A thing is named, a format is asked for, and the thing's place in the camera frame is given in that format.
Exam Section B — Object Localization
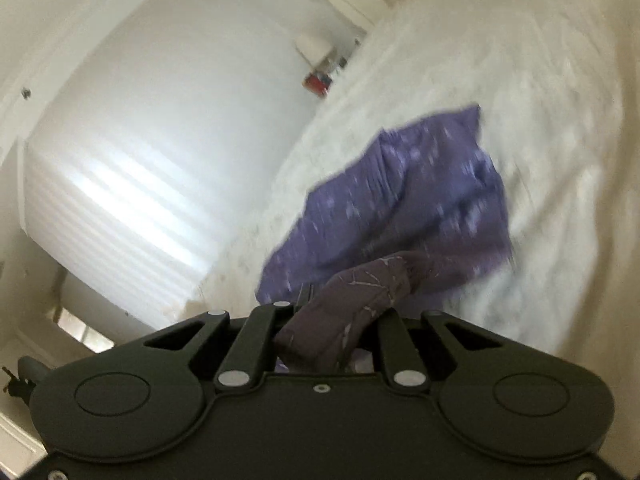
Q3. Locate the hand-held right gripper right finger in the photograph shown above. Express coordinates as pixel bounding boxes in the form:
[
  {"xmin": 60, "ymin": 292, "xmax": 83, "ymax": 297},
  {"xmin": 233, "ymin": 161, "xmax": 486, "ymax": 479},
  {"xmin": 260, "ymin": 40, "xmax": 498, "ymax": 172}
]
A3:
[{"xmin": 376, "ymin": 309, "xmax": 505, "ymax": 390}]

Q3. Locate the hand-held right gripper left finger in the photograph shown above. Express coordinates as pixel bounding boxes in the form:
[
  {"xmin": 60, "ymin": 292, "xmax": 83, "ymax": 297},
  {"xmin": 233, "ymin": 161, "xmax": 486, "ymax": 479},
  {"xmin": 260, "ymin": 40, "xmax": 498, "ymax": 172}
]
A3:
[{"xmin": 144, "ymin": 284, "xmax": 317, "ymax": 392}]

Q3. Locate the purple patterned hooded jacket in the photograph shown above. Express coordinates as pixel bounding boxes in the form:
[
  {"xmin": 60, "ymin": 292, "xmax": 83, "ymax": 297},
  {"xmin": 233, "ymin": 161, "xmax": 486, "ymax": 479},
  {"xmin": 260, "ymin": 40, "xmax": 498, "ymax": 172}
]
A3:
[{"xmin": 255, "ymin": 104, "xmax": 517, "ymax": 373}]

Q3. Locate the dark object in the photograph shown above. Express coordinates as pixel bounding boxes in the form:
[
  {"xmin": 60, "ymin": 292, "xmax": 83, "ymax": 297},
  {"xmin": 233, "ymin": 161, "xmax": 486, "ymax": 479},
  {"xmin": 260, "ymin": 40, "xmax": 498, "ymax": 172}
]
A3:
[{"xmin": 2, "ymin": 356, "xmax": 51, "ymax": 403}]

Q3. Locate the beige bedspread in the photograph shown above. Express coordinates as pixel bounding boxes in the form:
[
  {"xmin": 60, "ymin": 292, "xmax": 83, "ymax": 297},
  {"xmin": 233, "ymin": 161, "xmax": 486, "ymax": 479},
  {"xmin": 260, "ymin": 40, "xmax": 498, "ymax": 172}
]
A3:
[{"xmin": 192, "ymin": 0, "xmax": 640, "ymax": 376}]

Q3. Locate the red object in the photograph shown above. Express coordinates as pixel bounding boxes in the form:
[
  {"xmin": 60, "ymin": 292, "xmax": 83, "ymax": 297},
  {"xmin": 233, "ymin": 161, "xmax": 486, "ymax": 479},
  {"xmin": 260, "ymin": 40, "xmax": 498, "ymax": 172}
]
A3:
[{"xmin": 303, "ymin": 72, "xmax": 333, "ymax": 97}]

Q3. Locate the white lamp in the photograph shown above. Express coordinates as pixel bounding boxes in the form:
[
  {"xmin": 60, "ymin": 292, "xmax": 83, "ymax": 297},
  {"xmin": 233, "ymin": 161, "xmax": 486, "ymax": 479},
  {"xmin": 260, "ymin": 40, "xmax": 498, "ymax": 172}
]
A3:
[{"xmin": 295, "ymin": 30, "xmax": 337, "ymax": 67}]

